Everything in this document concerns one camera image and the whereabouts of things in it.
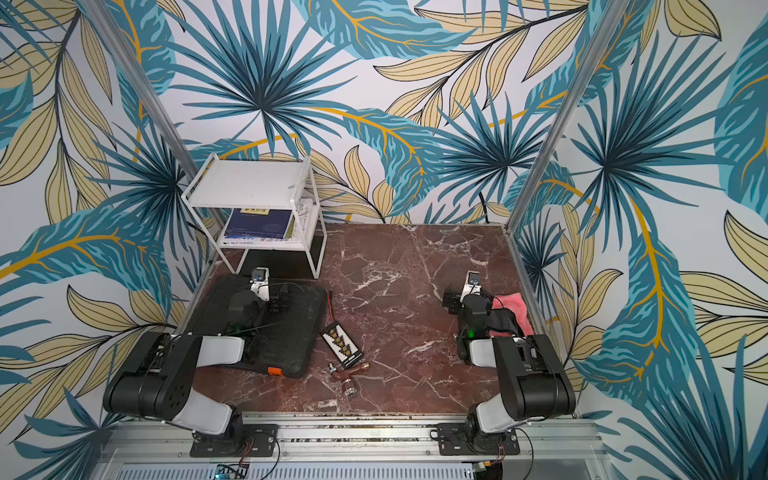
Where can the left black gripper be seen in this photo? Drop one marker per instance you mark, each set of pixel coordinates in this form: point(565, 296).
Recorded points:
point(276, 302)

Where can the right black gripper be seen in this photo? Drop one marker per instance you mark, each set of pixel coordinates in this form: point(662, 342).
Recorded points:
point(453, 299)

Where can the pink fluffy cloth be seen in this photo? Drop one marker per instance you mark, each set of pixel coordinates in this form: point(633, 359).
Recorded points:
point(516, 305)

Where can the white two-tier bookshelf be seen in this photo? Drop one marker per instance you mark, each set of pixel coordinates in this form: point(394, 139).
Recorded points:
point(262, 184)

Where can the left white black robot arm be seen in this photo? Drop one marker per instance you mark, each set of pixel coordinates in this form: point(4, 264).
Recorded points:
point(155, 381)

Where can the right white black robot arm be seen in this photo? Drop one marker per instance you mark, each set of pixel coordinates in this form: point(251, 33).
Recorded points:
point(494, 332)

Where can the black plastic tool case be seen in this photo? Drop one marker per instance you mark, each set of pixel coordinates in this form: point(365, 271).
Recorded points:
point(278, 345)

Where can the black screwdriver bit holder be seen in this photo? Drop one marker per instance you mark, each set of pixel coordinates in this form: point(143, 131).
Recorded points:
point(342, 345)

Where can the dark blue book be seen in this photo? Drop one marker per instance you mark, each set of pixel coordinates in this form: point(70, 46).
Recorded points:
point(259, 223)

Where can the red-brown small tool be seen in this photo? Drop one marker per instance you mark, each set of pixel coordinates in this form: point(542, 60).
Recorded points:
point(346, 377)

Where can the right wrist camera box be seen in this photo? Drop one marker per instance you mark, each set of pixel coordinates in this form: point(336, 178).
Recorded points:
point(472, 284)

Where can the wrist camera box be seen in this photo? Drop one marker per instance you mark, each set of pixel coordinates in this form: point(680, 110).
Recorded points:
point(472, 284)
point(260, 283)

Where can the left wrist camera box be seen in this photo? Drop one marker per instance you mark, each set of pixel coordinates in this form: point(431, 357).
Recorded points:
point(260, 283)

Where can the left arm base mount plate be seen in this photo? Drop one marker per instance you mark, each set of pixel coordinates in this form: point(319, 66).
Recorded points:
point(248, 440)

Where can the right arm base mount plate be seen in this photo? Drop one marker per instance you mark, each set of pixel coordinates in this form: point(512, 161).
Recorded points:
point(459, 439)

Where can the aluminium front rail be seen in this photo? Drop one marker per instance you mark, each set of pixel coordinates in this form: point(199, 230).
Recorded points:
point(360, 447)

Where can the right aluminium corner post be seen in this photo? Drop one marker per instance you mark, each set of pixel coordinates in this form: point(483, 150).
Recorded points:
point(598, 44)

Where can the aluminium corner post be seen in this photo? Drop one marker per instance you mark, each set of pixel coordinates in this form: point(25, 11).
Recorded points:
point(598, 44)
point(150, 151)

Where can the left aluminium corner post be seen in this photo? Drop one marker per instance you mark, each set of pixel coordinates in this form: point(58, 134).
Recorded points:
point(150, 151)

